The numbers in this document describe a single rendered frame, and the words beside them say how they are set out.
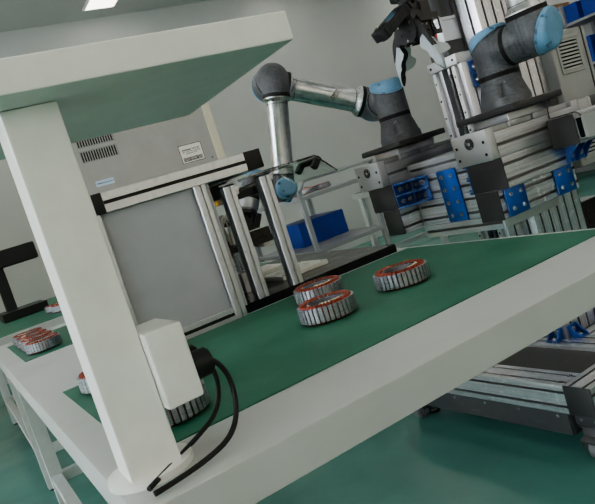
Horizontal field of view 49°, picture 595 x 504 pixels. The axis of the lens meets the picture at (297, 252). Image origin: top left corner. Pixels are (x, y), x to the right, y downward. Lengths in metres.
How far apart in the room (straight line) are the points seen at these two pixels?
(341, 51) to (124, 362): 8.19
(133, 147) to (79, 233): 0.92
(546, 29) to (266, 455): 1.50
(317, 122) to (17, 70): 7.71
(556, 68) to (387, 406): 1.81
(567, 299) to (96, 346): 0.66
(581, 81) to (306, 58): 6.21
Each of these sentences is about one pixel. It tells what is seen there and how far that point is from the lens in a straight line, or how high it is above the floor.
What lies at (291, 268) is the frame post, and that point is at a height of 0.81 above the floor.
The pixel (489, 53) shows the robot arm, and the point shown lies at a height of 1.19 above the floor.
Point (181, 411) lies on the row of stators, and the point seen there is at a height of 0.77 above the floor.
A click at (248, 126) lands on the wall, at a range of 7.87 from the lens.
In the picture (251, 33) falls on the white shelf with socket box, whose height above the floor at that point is 1.19.
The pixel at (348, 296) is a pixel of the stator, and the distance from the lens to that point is 1.20.
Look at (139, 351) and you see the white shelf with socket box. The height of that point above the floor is 0.89.
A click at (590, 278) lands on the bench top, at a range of 1.07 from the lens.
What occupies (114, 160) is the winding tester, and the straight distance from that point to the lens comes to 1.62.
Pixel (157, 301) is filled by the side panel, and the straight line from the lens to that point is 1.48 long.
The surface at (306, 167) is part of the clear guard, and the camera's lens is 1.85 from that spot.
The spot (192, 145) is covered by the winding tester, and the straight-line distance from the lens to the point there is 1.68.
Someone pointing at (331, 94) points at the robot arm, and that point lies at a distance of 2.49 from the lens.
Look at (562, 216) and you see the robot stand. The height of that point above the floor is 0.62.
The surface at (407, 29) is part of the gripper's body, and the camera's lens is 1.61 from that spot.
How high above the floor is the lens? 1.01
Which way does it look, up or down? 6 degrees down
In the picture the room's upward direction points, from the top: 18 degrees counter-clockwise
